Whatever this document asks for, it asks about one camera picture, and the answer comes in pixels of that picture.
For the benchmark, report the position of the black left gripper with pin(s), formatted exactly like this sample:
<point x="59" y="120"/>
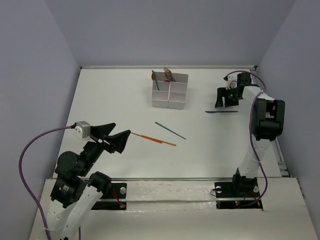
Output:
<point x="102" y="141"/>

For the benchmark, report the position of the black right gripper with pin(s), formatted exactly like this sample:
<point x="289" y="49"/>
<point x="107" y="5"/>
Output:
<point x="222" y="92"/>

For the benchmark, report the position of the teal knife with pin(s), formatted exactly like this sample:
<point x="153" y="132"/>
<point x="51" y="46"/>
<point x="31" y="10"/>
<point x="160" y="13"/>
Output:
<point x="221" y="111"/>

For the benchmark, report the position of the orange fork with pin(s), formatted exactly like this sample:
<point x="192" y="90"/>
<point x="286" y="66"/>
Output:
<point x="167" y="70"/>

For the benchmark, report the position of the brown fork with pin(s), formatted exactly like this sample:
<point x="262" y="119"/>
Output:
<point x="165" y="73"/>

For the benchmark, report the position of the teal spoon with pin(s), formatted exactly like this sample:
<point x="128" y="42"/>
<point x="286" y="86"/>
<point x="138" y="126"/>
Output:
<point x="156" y="81"/>

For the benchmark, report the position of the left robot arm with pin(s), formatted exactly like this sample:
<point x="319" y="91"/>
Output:
<point x="72" y="197"/>

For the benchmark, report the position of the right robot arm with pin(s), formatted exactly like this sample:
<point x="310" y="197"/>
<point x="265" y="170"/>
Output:
<point x="266" y="123"/>

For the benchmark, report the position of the white right divided container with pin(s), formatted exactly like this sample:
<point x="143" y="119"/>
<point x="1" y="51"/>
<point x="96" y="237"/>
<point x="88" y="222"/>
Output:
<point x="178" y="91"/>

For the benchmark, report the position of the white divided container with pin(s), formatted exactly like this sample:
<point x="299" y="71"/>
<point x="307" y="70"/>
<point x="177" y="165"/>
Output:
<point x="178" y="91"/>
<point x="160" y="98"/>

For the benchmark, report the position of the orange chopstick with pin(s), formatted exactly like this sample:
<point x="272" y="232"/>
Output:
<point x="147" y="137"/>

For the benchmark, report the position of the yellow-orange chopstick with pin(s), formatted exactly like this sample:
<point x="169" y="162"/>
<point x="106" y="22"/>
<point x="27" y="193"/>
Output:
<point x="169" y="143"/>

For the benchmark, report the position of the teal chopstick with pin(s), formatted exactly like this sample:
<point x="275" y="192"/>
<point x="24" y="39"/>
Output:
<point x="168" y="129"/>

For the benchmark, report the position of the white left divided container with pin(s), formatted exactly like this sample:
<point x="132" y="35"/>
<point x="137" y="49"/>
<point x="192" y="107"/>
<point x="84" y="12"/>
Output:
<point x="160" y="98"/>

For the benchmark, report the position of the orange spoon in container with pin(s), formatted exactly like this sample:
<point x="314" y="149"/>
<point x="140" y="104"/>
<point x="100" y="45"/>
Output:
<point x="153" y="77"/>

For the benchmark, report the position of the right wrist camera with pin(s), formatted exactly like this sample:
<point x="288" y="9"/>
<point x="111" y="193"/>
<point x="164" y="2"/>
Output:
<point x="231" y="82"/>

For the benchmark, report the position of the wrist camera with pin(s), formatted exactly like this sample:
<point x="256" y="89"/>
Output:
<point x="231" y="82"/>
<point x="81" y="129"/>

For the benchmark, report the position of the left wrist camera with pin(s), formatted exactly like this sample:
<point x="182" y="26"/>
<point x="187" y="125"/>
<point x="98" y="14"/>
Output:
<point x="81" y="129"/>

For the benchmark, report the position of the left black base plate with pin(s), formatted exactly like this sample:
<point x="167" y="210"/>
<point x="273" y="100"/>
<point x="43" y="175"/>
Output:
<point x="114" y="200"/>

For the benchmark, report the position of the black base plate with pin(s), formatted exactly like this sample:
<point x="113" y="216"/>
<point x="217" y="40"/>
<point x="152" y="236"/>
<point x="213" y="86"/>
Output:
<point x="229" y="199"/>
<point x="114" y="200"/>

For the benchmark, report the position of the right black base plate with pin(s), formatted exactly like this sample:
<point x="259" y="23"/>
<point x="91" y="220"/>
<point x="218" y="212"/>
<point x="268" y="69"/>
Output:
<point x="229" y="199"/>

